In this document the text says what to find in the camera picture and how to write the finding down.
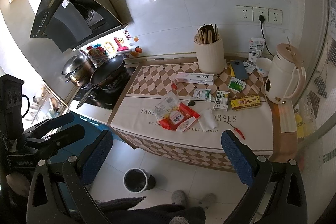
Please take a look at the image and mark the white wall sockets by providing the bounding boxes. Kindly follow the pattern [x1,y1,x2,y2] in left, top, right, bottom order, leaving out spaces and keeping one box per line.
[235,5,283,25]

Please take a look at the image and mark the grey left slipper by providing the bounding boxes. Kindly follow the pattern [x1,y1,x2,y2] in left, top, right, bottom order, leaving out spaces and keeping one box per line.
[171,190,187,207]

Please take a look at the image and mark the yellow red medicine box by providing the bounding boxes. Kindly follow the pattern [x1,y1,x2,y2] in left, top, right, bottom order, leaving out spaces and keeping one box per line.
[231,95,261,111]

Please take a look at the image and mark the white black trash bin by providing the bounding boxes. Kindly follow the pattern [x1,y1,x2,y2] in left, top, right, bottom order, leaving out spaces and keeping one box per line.
[123,168,156,193]

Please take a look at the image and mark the grey slipper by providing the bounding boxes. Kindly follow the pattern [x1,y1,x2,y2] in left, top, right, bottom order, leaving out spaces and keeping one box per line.
[171,190,187,207]
[198,193,217,210]

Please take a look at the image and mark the small red wrapper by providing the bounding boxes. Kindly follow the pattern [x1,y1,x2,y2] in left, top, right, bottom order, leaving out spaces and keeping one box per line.
[171,79,178,90]

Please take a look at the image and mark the checkered tablecloth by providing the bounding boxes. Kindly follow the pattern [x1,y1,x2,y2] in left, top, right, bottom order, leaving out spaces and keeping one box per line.
[107,57,298,171]

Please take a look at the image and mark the stainless steel pot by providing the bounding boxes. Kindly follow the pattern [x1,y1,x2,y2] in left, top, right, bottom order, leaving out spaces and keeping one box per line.
[62,53,96,88]

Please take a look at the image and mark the clear plastic bag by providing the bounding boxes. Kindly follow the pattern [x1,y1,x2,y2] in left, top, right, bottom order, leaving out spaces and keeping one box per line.
[151,92,180,121]

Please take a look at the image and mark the white milk carton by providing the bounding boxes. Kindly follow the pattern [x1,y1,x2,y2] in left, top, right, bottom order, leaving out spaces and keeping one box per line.
[248,38,265,65]

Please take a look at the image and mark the blue kitchen cabinets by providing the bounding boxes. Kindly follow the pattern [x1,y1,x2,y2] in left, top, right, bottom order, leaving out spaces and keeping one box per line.
[48,110,113,212]

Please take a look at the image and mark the white crumpled tissue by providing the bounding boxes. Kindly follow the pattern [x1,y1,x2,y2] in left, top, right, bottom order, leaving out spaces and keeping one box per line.
[198,109,218,132]

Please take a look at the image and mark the grey right slipper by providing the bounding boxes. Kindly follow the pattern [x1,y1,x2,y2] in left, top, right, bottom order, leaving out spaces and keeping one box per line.
[198,193,217,210]

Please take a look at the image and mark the red wet wipes packet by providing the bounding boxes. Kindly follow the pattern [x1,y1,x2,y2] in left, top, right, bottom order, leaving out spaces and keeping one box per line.
[158,103,200,132]

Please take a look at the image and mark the black frying pan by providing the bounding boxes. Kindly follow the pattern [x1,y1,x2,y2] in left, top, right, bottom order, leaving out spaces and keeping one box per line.
[76,55,127,109]

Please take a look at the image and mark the cream chopstick holder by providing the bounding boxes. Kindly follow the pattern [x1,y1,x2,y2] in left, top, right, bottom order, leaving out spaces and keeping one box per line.
[194,34,226,75]

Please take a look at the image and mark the black power cable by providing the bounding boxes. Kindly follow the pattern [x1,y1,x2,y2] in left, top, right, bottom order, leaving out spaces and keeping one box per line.
[258,13,275,57]

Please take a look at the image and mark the cream electric kettle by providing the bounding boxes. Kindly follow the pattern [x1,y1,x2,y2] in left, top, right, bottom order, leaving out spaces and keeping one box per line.
[265,43,306,105]

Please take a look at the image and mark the yellow bottle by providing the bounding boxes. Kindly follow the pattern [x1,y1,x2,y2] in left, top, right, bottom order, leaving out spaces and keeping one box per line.
[294,109,305,139]

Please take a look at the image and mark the bundle of chopsticks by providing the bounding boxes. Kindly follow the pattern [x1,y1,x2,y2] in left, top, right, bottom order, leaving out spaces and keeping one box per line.
[198,24,219,44]

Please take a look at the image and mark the black range hood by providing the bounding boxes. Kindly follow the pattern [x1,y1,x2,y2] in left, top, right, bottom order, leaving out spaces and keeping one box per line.
[30,0,127,52]

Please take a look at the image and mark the white toothpaste box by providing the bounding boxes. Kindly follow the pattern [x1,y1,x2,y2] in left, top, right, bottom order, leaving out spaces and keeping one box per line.
[175,72,214,85]

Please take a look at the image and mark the green white medicine box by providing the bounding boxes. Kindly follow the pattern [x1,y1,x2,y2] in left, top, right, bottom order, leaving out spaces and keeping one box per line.
[213,90,230,111]

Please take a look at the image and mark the white dotted bowl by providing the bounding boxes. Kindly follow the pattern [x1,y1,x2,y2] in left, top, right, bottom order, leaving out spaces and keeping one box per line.
[256,57,272,77]

